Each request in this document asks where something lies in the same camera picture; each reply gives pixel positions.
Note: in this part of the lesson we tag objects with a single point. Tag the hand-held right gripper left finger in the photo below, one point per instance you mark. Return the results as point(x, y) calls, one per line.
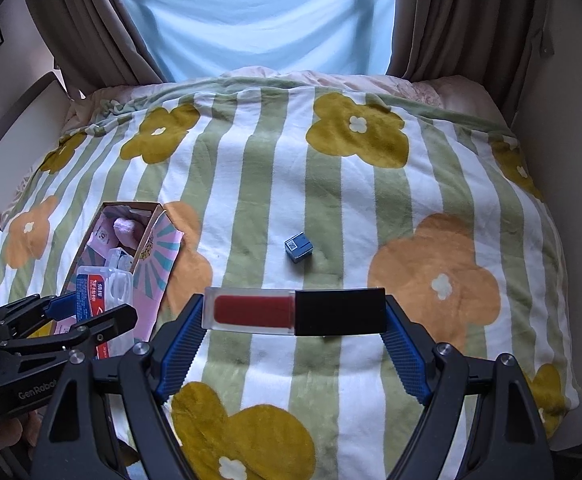
point(181, 355)

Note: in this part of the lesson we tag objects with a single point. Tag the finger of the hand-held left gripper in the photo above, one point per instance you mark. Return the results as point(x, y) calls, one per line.
point(106, 322)
point(63, 306)

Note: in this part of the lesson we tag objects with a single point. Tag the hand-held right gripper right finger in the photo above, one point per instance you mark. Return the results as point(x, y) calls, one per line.
point(406, 355)

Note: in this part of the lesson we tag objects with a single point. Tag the red label plastic case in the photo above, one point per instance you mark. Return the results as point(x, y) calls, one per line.
point(96, 287)

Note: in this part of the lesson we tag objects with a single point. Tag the pink printed cardboard box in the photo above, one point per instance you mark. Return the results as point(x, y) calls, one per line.
point(158, 255)

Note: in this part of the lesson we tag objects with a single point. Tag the purple fluffy pouch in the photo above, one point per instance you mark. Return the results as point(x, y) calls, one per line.
point(127, 232)

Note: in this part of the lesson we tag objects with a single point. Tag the red lip gloss black cap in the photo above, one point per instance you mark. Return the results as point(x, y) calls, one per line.
point(291, 312)

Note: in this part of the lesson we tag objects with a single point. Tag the person's left hand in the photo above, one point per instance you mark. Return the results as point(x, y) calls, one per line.
point(11, 430)

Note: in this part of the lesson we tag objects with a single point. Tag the small blue box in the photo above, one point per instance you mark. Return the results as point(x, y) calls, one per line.
point(298, 247)

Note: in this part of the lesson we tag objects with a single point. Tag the striped flower blanket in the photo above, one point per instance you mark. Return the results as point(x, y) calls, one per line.
point(291, 180)

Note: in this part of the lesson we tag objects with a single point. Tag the pink quilt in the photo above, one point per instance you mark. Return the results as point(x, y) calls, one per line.
point(451, 92)

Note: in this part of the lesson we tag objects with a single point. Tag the brown curtain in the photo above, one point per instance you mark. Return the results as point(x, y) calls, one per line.
point(91, 20)
point(461, 20)

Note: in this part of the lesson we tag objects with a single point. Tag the light blue window cloth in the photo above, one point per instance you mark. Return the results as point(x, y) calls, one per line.
point(261, 20)

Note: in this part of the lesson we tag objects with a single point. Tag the white board dark frame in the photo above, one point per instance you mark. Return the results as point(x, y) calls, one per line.
point(21, 135)

